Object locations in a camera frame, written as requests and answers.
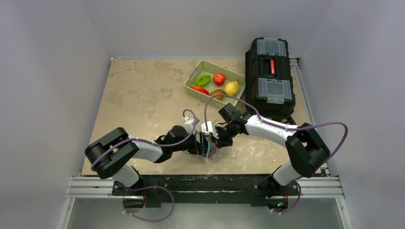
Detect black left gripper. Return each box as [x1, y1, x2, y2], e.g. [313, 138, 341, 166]
[171, 130, 214, 155]

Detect clear zip bag blue seal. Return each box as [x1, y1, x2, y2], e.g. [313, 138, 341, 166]
[198, 134, 233, 166]

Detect yellow fake lemon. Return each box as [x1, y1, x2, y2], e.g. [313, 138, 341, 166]
[224, 81, 239, 96]

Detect brown fake potato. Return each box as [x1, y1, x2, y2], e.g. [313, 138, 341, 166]
[209, 89, 226, 101]

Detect red orange fake tomato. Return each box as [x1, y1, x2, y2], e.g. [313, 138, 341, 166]
[191, 86, 210, 95]

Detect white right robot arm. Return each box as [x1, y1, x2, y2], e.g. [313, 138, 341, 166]
[212, 104, 330, 194]

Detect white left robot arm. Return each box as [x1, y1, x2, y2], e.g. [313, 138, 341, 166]
[85, 125, 213, 195]

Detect black toolbox clear lids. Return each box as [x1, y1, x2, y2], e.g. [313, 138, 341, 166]
[245, 37, 296, 122]

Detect green perforated plastic basket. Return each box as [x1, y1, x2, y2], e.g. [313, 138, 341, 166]
[183, 61, 245, 102]

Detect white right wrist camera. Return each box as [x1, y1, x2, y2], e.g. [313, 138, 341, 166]
[201, 121, 218, 139]

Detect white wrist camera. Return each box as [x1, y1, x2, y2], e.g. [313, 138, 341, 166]
[201, 121, 218, 139]
[182, 116, 200, 134]

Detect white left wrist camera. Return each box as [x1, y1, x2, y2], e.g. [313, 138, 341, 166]
[182, 116, 200, 134]

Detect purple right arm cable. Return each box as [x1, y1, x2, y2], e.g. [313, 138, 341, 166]
[203, 94, 349, 163]

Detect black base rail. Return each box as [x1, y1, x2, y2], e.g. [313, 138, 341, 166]
[112, 174, 300, 209]

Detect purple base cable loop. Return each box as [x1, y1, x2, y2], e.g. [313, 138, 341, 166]
[122, 185, 176, 222]

